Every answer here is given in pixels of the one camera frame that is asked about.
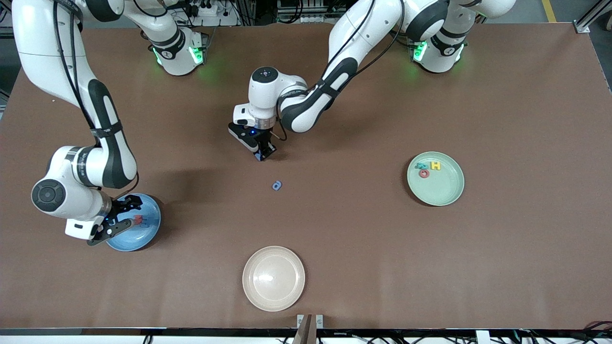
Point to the blue lowercase letter m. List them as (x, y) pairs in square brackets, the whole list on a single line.
[(146, 223)]

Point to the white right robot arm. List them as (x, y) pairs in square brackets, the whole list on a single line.
[(52, 57)]

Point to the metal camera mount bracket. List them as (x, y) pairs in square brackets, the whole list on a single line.
[(308, 329)]

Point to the red lowercase letter w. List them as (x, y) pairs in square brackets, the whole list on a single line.
[(138, 220)]

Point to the white power strip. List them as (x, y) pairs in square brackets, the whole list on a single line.
[(205, 9)]

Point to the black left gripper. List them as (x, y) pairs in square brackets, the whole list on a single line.
[(266, 142)]

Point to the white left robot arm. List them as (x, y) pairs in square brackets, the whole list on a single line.
[(363, 28)]

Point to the red capital letter Q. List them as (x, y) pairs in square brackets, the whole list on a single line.
[(420, 174)]

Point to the blue plate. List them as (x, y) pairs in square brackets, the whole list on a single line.
[(143, 239)]

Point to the blue lowercase letter a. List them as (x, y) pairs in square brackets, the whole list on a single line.
[(280, 187)]

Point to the beige plate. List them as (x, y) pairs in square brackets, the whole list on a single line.
[(273, 278)]

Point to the green plate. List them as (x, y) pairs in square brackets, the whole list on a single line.
[(442, 188)]

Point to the yellow capital letter H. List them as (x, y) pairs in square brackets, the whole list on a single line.
[(435, 166)]

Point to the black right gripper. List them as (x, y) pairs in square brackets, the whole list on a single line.
[(120, 208)]

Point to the aluminium frame profile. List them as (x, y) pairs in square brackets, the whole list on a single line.
[(582, 27)]

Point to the teal capital letter R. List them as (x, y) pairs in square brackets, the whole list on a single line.
[(420, 166)]

